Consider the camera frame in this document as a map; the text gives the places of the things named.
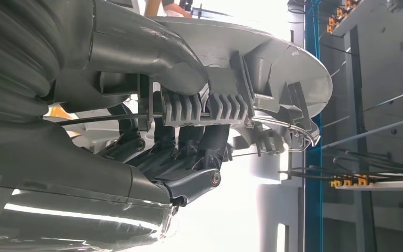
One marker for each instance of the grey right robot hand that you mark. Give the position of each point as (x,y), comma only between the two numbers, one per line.
(66,167)

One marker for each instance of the person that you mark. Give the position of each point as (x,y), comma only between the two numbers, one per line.
(173,10)

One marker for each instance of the grey wiring board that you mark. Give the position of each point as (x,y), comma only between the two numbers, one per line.
(389,69)

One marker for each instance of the blue upright post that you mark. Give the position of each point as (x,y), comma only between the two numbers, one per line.
(313,208)

